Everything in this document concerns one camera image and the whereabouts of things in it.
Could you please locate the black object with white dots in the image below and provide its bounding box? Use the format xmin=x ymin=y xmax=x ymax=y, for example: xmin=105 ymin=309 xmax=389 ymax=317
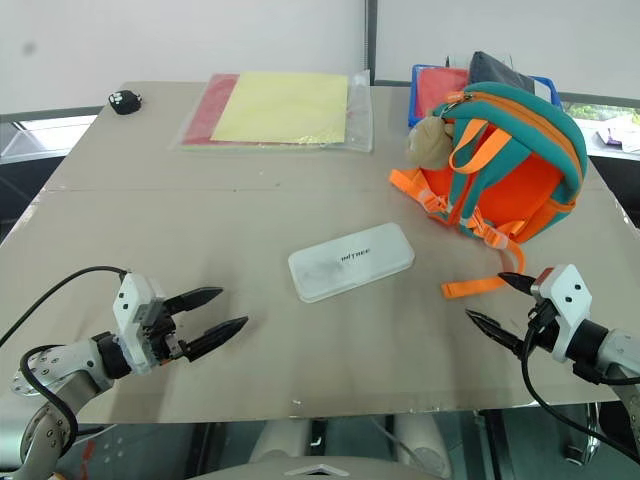
xmin=107 ymin=88 xmax=146 ymax=117

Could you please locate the yellow paper sheet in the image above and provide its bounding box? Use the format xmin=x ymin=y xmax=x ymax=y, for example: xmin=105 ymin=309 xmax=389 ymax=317
xmin=210 ymin=71 xmax=350 ymax=148

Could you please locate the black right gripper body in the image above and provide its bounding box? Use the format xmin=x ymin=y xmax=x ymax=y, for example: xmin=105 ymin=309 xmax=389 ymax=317
xmin=522 ymin=294 xmax=560 ymax=352

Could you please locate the dark grey pouch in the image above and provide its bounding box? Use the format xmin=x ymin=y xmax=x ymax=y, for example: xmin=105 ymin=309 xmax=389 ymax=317
xmin=468 ymin=50 xmax=538 ymax=97

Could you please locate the red cloth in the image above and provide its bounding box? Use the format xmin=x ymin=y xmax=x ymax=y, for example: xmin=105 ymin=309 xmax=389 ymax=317
xmin=418 ymin=67 xmax=472 ymax=119

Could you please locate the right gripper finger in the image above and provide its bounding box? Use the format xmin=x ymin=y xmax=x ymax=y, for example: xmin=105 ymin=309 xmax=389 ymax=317
xmin=497 ymin=271 xmax=539 ymax=297
xmin=465 ymin=308 xmax=531 ymax=358

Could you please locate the beige plush toy pendant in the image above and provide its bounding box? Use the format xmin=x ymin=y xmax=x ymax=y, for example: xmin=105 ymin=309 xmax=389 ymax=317
xmin=405 ymin=116 xmax=457 ymax=169

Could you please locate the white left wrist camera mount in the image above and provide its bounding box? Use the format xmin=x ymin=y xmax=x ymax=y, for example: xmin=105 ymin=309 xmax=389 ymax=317
xmin=112 ymin=272 xmax=167 ymax=375

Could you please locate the grey metal pole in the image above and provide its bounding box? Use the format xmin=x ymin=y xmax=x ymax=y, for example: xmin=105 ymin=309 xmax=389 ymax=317
xmin=363 ymin=0 xmax=378 ymax=84

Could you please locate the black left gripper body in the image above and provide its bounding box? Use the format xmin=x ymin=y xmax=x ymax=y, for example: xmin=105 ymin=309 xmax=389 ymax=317
xmin=136 ymin=297 xmax=195 ymax=369

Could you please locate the blue plastic tray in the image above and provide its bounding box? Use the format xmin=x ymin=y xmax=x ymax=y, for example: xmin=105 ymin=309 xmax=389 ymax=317
xmin=410 ymin=63 xmax=563 ymax=128

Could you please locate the red paper sheet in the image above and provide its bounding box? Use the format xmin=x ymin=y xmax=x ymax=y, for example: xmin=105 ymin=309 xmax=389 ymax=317
xmin=180 ymin=73 xmax=242 ymax=147

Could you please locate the teal and orange backpack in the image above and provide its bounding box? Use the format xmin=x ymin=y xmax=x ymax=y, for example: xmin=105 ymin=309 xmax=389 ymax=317
xmin=389 ymin=82 xmax=590 ymax=301

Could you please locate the grey robot torso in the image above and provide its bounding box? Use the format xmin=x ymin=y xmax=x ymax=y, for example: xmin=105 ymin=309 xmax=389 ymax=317
xmin=197 ymin=451 xmax=451 ymax=480

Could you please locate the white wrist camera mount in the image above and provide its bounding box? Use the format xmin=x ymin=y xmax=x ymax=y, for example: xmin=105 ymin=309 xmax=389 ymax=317
xmin=112 ymin=272 xmax=167 ymax=375
xmin=529 ymin=263 xmax=594 ymax=364

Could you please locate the clear plastic sleeve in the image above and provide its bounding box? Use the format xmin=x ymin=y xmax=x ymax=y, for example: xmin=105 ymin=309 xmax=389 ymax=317
xmin=167 ymin=69 xmax=376 ymax=157

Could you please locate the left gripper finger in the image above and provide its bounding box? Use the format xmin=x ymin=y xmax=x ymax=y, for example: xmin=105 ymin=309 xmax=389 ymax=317
xmin=164 ymin=286 xmax=225 ymax=317
xmin=181 ymin=315 xmax=250 ymax=363

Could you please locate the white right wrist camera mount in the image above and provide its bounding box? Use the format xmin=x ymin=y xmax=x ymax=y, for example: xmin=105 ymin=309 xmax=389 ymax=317
xmin=529 ymin=263 xmax=594 ymax=364

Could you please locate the white plastic pencil case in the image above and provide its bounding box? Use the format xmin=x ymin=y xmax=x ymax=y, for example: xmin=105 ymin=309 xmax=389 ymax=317
xmin=287 ymin=222 xmax=416 ymax=303

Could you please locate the pale grey rounded shape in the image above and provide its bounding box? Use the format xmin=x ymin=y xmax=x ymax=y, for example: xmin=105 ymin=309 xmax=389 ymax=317
xmin=248 ymin=419 xmax=312 ymax=466
xmin=393 ymin=413 xmax=447 ymax=477

